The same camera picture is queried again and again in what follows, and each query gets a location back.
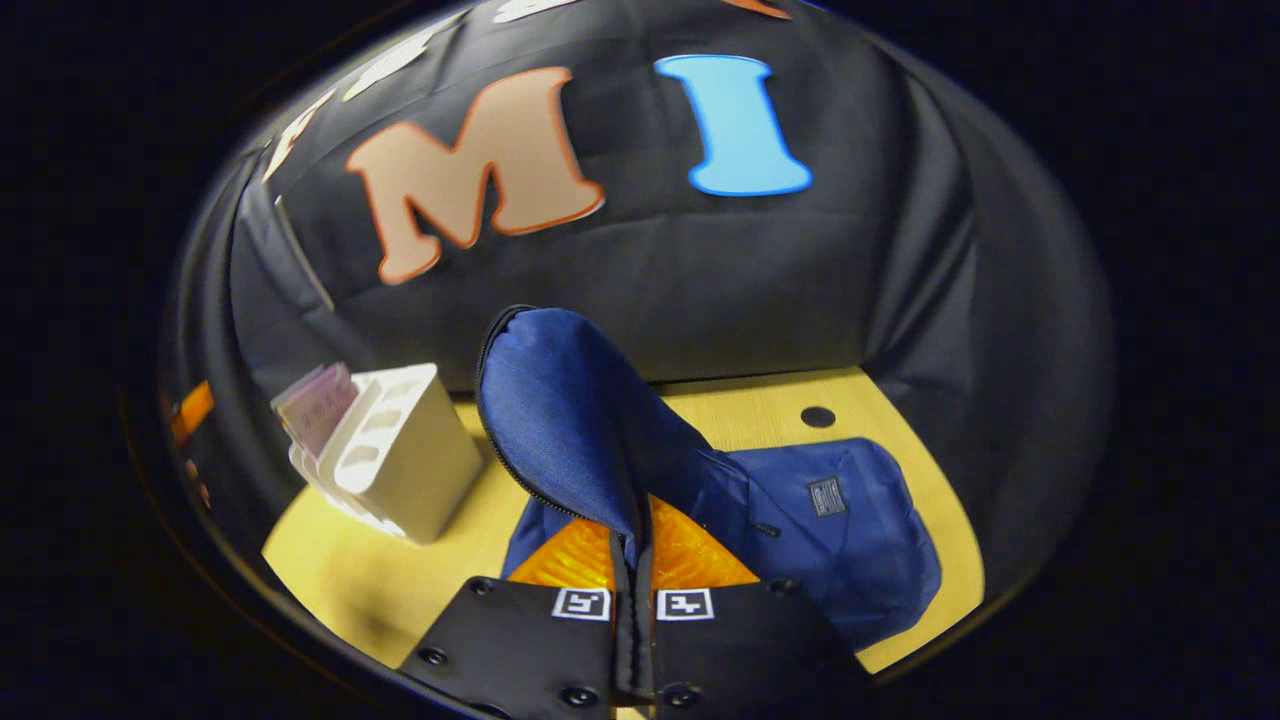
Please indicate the black backdrop cloth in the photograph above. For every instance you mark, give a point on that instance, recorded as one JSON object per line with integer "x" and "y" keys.
{"x": 750, "y": 280}

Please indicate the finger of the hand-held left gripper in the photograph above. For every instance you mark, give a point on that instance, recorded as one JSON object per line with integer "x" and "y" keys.
{"x": 192, "y": 410}

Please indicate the blue schoolbag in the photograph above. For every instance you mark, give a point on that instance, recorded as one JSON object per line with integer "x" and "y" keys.
{"x": 560, "y": 400}

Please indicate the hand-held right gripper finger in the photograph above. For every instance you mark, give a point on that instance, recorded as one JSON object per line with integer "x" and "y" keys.
{"x": 623, "y": 640}
{"x": 647, "y": 640}

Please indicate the white bookshelf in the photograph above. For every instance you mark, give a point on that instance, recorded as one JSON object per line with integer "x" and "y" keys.
{"x": 420, "y": 470}

